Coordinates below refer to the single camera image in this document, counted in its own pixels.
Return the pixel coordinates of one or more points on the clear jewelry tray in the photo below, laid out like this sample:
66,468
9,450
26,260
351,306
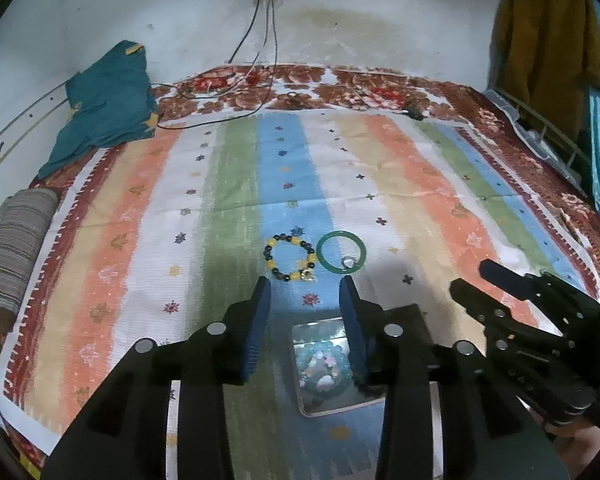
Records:
323,377

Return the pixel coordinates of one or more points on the striped grey pillow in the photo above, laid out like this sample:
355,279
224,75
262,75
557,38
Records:
24,221

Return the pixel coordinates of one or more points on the teal cloth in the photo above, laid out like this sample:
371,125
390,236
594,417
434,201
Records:
111,103

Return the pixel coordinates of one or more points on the green jade bangle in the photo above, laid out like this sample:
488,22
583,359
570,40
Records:
344,270

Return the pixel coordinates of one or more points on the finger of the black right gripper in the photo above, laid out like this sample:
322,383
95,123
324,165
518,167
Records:
508,281
493,316

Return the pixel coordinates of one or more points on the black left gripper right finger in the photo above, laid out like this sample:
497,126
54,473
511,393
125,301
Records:
348,299

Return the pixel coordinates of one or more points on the person's right hand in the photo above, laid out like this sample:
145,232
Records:
576,444

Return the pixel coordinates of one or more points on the metal wire rack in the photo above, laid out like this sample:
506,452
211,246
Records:
543,138

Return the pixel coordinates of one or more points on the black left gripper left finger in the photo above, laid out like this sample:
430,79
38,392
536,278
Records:
252,326

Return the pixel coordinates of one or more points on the brown hanging garment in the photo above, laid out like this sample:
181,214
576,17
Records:
549,57

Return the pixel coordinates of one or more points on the striped colourful bed cover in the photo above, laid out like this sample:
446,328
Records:
300,259

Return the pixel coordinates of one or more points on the black charger plug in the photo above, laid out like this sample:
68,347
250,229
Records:
413,113

